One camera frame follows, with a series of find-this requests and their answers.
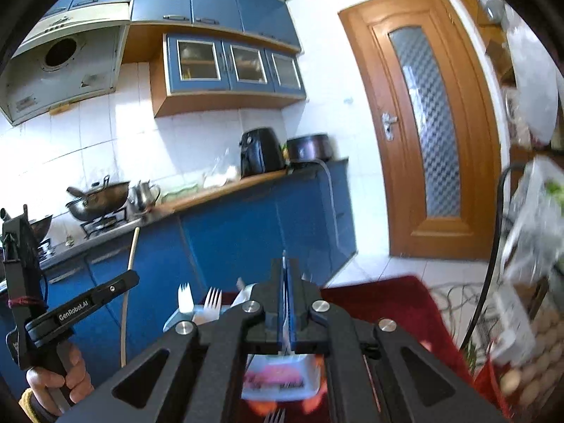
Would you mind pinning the clear plastic bag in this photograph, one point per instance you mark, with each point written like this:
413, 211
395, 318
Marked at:
533, 79

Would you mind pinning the metal wok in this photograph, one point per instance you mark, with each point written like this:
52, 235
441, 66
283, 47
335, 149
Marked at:
101, 198

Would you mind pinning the pile of eggs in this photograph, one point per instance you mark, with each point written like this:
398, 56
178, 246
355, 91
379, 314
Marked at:
537, 352

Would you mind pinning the wooden door with glass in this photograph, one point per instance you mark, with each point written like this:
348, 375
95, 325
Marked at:
379, 185

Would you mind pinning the gas stove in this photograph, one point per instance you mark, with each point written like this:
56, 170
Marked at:
103, 224

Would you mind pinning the red floral mat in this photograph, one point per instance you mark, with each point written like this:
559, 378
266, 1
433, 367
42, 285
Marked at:
396, 299

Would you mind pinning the blue upper wall cabinets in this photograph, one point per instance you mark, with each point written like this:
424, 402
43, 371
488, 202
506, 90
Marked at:
211, 4

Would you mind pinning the dark rice cooker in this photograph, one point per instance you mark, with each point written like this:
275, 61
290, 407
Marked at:
308, 150

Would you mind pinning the silver metal fork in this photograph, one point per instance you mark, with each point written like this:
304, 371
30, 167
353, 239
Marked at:
275, 416
185, 299
213, 304

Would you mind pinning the metal kettle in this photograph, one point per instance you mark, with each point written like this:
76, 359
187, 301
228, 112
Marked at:
143, 196

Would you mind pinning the silver metal spoon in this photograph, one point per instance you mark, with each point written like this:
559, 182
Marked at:
241, 291

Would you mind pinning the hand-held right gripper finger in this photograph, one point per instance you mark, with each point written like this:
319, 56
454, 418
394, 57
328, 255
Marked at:
282, 308
292, 308

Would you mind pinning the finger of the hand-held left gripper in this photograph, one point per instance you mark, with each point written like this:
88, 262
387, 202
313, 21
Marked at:
119, 286

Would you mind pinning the person's left hand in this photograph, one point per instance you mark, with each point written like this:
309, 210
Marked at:
79, 381

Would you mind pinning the black air fryer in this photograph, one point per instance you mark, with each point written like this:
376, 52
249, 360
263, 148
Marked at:
262, 152

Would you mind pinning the blue glass-door wall cabinet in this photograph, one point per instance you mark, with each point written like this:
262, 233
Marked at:
198, 97

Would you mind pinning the grey range hood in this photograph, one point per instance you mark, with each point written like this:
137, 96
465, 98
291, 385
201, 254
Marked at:
61, 79

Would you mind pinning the light blue plastic utensil box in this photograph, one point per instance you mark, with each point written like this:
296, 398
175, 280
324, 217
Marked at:
282, 379

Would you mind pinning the clear bag on counter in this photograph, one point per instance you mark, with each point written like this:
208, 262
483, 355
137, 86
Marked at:
220, 174

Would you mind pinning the blue kitchen base cabinets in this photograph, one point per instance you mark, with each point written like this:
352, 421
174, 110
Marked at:
246, 229

